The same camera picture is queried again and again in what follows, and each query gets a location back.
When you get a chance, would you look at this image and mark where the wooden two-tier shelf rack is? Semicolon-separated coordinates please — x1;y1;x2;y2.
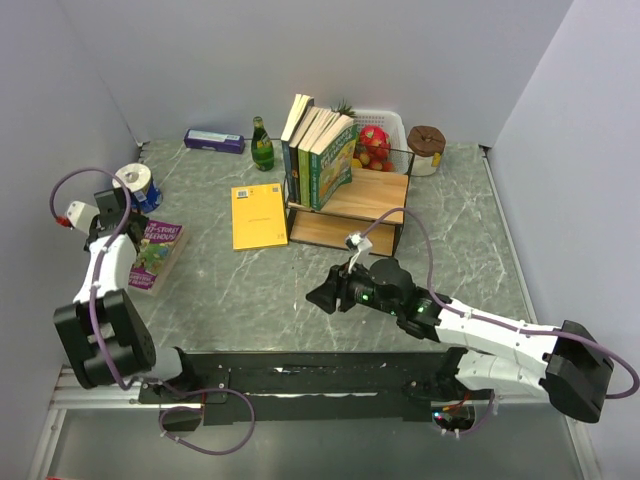
286;149;414;257

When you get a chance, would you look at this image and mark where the jar with brown lid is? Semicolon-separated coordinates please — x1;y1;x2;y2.
407;126;446;177

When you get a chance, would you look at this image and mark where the yellow book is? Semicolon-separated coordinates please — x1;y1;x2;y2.
231;183;288;251

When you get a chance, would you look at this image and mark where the white plastic fruit basket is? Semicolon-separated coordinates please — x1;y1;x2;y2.
353;110;413;174

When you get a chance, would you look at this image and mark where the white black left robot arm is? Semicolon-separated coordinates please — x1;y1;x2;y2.
53;188;198;402

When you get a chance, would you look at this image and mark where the green 104-storey treehouse book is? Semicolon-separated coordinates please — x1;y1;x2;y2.
309;115;358;211

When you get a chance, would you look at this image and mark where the blue tin can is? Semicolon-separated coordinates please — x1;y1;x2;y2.
132;182;163;214

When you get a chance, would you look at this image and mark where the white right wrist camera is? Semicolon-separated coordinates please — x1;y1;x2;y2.
345;232;373;273

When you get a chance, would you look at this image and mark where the toy pineapple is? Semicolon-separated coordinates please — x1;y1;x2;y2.
331;99;356;118

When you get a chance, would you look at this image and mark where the purple rectangular box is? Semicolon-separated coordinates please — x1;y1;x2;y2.
183;129;245;154

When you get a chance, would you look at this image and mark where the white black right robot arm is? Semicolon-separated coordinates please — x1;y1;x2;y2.
306;258;613;423

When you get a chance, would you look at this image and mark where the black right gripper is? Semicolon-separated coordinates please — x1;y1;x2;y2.
305;256;401;316

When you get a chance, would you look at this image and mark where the purple 117-storey treehouse book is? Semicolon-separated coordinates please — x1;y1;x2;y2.
129;220;189;296

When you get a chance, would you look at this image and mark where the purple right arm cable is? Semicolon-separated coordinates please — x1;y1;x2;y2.
364;207;640;436

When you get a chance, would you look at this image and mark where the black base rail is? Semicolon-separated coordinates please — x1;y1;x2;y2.
139;347;490;426

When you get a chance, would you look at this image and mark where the dark blue paperback book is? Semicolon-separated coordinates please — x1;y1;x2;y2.
280;93;315;201

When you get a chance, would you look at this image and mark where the green 65-storey treehouse book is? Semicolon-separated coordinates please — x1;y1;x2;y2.
298;108;340;207

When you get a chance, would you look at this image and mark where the toy dragon fruit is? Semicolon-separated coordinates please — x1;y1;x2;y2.
359;125;390;160

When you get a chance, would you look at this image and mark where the green glass bottle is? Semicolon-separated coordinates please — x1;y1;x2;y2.
251;116;275;171

